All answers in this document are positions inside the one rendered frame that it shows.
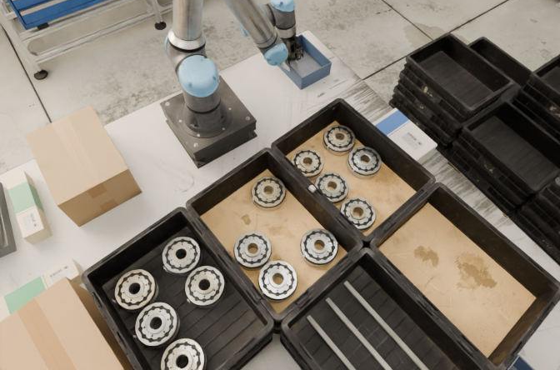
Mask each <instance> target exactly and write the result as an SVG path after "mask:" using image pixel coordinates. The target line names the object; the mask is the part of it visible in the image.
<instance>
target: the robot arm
mask: <svg viewBox="0 0 560 370"><path fill-rule="evenodd" d="M223 1H224V3H225V4H226V5H227V7H228V8H229V10H230V11H231V12H232V14H233V16H234V17H235V18H236V19H237V21H238V25H239V27H240V29H241V32H242V34H243V36H244V37H245V38H247V37H250V38H251V39H252V40H253V42H254V43H255V44H256V46H257V48H258V49H259V50H260V52H261V53H262V55H263V56H264V59H265V60H266V61H267V63H268V64H269V65H271V66H277V65H280V64H281V65H282V67H283V68H284V69H286V70H288V71H289V72H290V68H289V67H288V66H289V65H288V64H290V65H291V66H292V65H293V64H294V65H296V66H297V67H298V62H297V61H298V60H299V59H301V56H302V57H303V47H302V46H301V45H300V44H299V43H298V37H297V36H296V34H297V33H296V31H297V27H296V15H295V2H294V0H271V2H269V3H267V4H265V5H262V6H260V4H259V3H258V1H257V0H223ZM172 10H173V27H172V28H171V29H170V31H169V33H168V35H167V37H166V40H165V49H166V53H167V56H168V58H169V59H170V62H171V64H172V67H173V69H174V71H175V73H176V75H177V79H178V81H179V83H180V85H181V88H182V92H183V96H184V99H185V105H184V109H183V113H182V115H183V119H184V122H185V123H186V125H187V126H188V127H189V128H190V129H192V130H193V131H195V132H197V133H211V132H214V131H216V130H218V129H219V128H221V127H222V126H223V125H224V123H225V122H226V121H227V118H228V111H227V108H226V105H225V103H224V102H223V100H222V99H221V97H220V88H219V75H218V70H217V68H216V66H215V64H214V63H213V61H212V60H210V59H209V58H208V56H207V54H206V51H205V47H206V35H205V33H204V31H203V30H202V20H203V0H172ZM301 50H302V54H301Z"/></svg>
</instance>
